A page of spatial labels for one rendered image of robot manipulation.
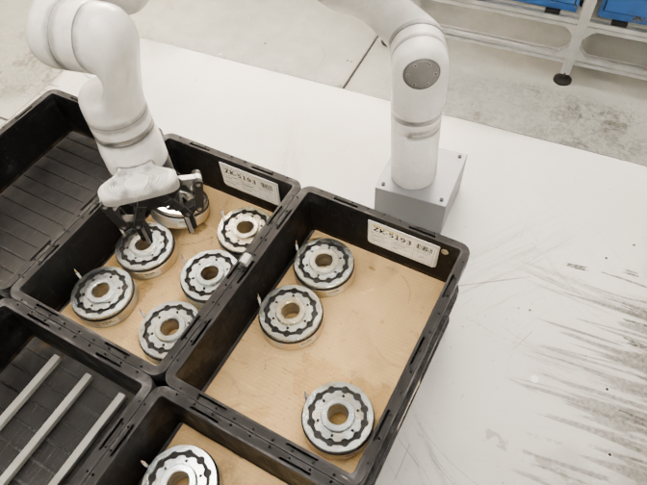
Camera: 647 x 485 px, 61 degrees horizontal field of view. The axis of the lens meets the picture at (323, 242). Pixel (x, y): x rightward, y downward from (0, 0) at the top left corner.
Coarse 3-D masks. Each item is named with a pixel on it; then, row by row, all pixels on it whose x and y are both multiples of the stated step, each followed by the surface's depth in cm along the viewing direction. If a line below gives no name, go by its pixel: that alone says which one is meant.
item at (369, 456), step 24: (312, 192) 93; (288, 216) 90; (384, 216) 89; (264, 240) 88; (432, 240) 86; (456, 264) 83; (240, 288) 83; (216, 312) 80; (432, 312) 79; (192, 336) 78; (432, 336) 78; (408, 360) 75; (168, 384) 74; (408, 384) 73; (216, 408) 72; (264, 432) 70; (384, 432) 69; (312, 456) 68; (336, 480) 66; (360, 480) 66
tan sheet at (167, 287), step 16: (208, 192) 108; (224, 192) 107; (224, 208) 105; (208, 224) 103; (176, 240) 101; (192, 240) 101; (208, 240) 101; (112, 256) 100; (192, 256) 99; (176, 272) 97; (144, 288) 95; (160, 288) 95; (176, 288) 95; (144, 304) 93; (80, 320) 92; (128, 320) 92; (112, 336) 90; (128, 336) 90
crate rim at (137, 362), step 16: (192, 144) 103; (224, 160) 99; (240, 160) 98; (272, 176) 96; (288, 192) 93; (96, 208) 93; (80, 224) 91; (272, 224) 89; (64, 240) 90; (256, 240) 88; (48, 256) 88; (32, 272) 86; (16, 288) 84; (224, 288) 83; (32, 304) 83; (208, 304) 81; (64, 320) 81; (192, 320) 80; (80, 336) 79; (96, 336) 79; (112, 352) 77; (128, 352) 77; (176, 352) 77; (144, 368) 76; (160, 368) 76
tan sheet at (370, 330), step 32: (352, 288) 93; (384, 288) 93; (416, 288) 93; (256, 320) 90; (352, 320) 90; (384, 320) 89; (416, 320) 89; (256, 352) 87; (288, 352) 87; (320, 352) 87; (352, 352) 86; (384, 352) 86; (224, 384) 84; (256, 384) 84; (288, 384) 84; (320, 384) 84; (352, 384) 83; (384, 384) 83; (256, 416) 81; (288, 416) 81
